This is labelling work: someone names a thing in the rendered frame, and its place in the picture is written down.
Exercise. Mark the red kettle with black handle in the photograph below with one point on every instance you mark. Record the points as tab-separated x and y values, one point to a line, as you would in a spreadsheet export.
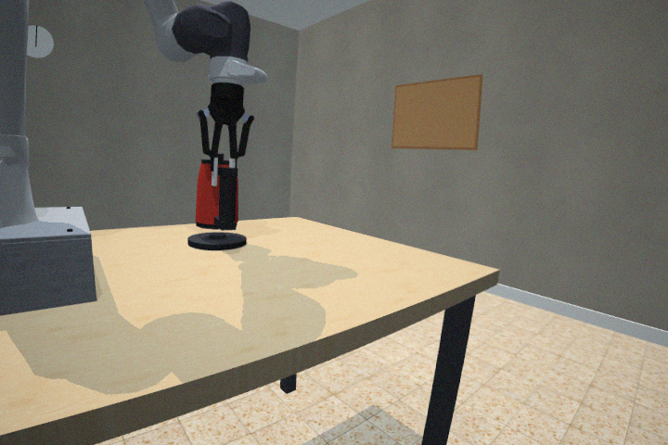
217	208

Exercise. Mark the dark grey round disk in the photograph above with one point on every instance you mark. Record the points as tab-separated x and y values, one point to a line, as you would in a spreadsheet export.
217	241

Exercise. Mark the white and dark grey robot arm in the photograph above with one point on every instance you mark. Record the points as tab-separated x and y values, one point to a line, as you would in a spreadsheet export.
221	31

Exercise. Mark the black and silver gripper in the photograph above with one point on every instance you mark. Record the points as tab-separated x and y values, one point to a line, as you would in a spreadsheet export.
226	107

